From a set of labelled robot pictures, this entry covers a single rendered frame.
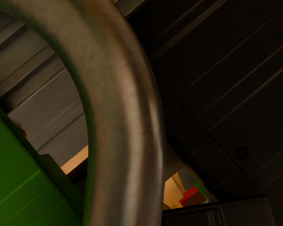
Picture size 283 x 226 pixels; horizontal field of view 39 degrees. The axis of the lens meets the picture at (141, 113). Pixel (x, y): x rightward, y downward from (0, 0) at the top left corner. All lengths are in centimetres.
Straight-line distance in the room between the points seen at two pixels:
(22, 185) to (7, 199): 1
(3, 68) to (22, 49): 1
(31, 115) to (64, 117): 9
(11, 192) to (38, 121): 49
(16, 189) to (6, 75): 6
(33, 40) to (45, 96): 41
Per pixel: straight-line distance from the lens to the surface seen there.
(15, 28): 20
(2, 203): 19
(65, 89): 64
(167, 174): 42
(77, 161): 100
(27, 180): 18
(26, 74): 20
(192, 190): 382
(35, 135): 70
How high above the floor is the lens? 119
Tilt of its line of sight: 18 degrees down
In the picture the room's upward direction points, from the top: 140 degrees clockwise
